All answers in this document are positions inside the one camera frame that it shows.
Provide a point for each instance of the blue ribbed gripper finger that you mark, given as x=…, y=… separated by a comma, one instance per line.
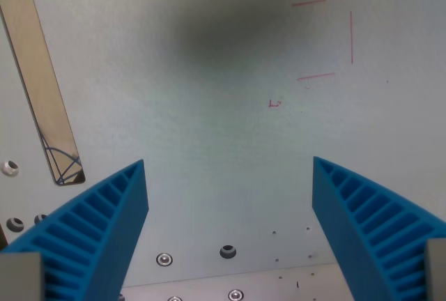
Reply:
x=352, y=217
x=104, y=217

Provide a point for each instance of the silver round-head screw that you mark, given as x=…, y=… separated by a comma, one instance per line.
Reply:
x=164, y=259
x=236, y=294
x=174, y=299

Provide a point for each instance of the elongated slot cutout in table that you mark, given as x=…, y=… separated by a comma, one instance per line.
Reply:
x=38, y=81

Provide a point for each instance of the brushed metal base plate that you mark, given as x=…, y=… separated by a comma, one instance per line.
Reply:
x=265, y=281

